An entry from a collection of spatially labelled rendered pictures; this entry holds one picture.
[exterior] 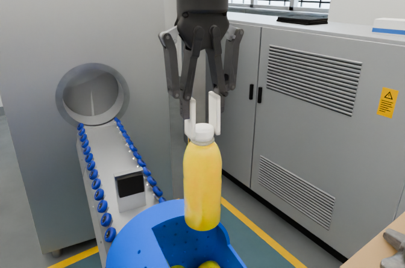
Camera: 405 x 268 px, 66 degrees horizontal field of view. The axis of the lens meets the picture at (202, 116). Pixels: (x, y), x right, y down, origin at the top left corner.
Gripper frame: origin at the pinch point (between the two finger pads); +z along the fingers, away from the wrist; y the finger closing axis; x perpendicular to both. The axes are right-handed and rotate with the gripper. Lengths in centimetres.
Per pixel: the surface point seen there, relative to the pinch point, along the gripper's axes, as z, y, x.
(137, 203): 53, 2, -51
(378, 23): -3, -136, -70
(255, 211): 147, -106, -122
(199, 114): 28, -30, -64
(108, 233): 51, 14, -38
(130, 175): 40, 4, -50
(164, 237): 34.2, 4.3, -11.6
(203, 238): 38.8, -5.8, -11.6
